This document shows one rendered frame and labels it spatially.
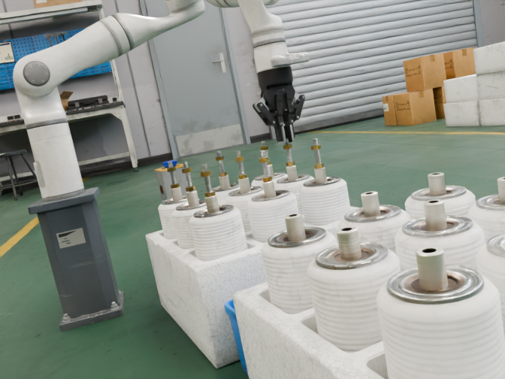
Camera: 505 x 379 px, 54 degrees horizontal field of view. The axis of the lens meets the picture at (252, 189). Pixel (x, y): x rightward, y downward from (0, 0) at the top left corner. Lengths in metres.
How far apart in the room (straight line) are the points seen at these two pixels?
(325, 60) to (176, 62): 1.91
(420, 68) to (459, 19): 2.79
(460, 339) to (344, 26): 6.44
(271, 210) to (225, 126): 5.37
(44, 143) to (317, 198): 0.63
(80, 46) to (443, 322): 1.02
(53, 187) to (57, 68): 0.27
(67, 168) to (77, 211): 0.10
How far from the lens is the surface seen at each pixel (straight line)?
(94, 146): 6.19
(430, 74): 4.90
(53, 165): 1.21
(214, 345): 0.88
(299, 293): 0.60
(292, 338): 0.54
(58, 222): 1.21
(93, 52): 1.24
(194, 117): 6.19
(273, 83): 1.05
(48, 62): 1.22
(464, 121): 4.03
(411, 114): 4.80
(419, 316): 0.40
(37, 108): 1.26
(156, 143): 6.17
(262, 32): 1.06
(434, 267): 0.42
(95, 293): 1.24
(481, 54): 3.80
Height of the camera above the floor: 0.42
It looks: 9 degrees down
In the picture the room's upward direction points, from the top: 11 degrees counter-clockwise
